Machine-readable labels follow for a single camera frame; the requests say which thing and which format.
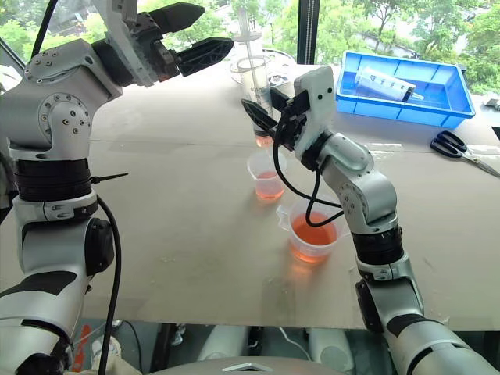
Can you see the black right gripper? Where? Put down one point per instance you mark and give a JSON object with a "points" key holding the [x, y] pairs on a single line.
{"points": [[292, 123]]}

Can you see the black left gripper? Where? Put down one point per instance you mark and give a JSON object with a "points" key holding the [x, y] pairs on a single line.
{"points": [[150, 47]]}

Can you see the large clear plastic syringe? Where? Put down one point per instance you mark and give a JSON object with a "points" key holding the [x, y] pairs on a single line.
{"points": [[256, 84]]}

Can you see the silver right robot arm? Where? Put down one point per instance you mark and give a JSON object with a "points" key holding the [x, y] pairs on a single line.
{"points": [[363, 168]]}

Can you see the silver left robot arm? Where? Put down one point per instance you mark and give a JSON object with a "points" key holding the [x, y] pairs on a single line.
{"points": [[58, 117]]}

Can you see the small clear measuring cup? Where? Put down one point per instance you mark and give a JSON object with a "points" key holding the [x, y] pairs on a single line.
{"points": [[267, 177]]}

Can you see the clear syringe with black plunger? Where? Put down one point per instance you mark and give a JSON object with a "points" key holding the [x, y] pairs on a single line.
{"points": [[384, 84]]}

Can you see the large clear measuring cup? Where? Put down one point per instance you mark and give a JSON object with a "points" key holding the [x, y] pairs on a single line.
{"points": [[312, 234]]}

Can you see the round white black disc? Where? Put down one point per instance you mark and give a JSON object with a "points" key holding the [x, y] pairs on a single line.
{"points": [[279, 80]]}

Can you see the black zip tie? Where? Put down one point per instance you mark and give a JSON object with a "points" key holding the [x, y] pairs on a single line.
{"points": [[109, 177]]}

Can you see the blue plastic tray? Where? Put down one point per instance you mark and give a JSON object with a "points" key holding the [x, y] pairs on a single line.
{"points": [[433, 107]]}

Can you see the small dark object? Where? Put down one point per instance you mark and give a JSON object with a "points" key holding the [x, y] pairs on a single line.
{"points": [[493, 103]]}

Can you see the pale rounded shape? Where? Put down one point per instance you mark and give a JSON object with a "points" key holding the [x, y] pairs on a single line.
{"points": [[222, 343], [332, 349]]}

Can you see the orange plastic object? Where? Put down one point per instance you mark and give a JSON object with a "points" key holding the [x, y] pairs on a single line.
{"points": [[84, 343]]}

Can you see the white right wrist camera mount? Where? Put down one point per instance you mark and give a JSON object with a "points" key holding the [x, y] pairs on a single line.
{"points": [[318, 91]]}

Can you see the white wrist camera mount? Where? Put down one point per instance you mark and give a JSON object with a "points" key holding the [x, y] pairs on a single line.
{"points": [[318, 91], [122, 27]]}

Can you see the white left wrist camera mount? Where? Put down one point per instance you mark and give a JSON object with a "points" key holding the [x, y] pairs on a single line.
{"points": [[122, 27]]}

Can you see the black window frame post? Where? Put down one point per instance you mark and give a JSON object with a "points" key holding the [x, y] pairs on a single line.
{"points": [[306, 31]]}

